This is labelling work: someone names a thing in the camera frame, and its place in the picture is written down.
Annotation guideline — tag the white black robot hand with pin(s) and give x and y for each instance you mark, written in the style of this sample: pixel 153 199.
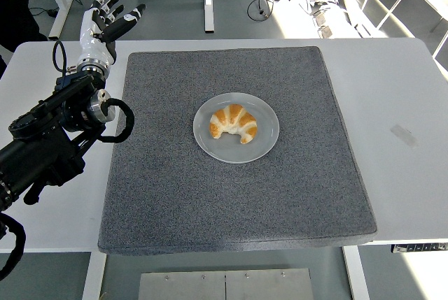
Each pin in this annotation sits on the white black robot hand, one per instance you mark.
pixel 92 46

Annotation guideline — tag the golden croissant bread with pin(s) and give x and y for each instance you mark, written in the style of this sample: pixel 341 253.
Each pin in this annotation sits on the golden croissant bread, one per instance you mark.
pixel 232 118

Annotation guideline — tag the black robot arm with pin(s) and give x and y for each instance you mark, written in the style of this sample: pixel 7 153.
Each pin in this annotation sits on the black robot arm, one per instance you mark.
pixel 38 153

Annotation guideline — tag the round grey plate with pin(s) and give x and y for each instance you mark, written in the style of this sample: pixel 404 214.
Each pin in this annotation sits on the round grey plate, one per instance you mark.
pixel 238 153

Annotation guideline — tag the grey metal plate with screws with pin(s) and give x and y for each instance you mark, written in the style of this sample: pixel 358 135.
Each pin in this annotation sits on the grey metal plate with screws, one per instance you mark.
pixel 224 286

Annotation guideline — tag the person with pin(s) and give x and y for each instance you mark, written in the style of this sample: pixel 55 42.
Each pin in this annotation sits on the person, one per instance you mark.
pixel 17 23

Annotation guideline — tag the grey speckled mat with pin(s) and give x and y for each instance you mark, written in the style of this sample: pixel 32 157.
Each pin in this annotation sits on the grey speckled mat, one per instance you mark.
pixel 227 202

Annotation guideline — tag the white table leg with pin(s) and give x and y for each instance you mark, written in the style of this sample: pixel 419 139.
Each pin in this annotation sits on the white table leg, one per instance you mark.
pixel 356 275
pixel 94 275

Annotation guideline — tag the clear tape strip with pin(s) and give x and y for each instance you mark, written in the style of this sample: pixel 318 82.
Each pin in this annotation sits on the clear tape strip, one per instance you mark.
pixel 404 135

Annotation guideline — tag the black table control panel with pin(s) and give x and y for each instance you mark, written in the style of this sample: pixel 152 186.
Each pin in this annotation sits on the black table control panel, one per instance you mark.
pixel 420 248

